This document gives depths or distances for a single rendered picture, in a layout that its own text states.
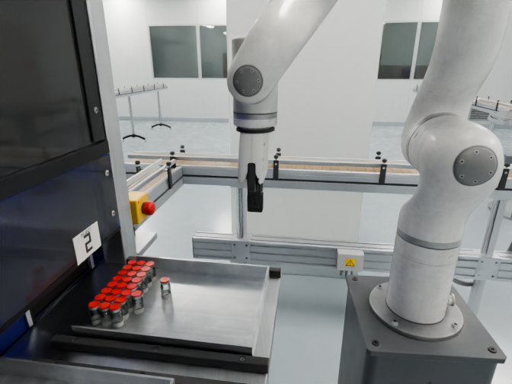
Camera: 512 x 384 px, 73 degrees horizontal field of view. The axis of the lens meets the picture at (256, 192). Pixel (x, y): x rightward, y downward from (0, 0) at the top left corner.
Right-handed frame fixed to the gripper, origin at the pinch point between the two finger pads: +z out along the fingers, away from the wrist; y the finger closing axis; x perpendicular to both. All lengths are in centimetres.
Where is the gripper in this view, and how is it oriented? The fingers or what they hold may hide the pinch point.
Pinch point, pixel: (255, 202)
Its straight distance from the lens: 72.4
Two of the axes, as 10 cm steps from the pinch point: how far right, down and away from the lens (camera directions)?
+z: 0.0, 9.4, 3.4
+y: -1.4, 3.4, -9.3
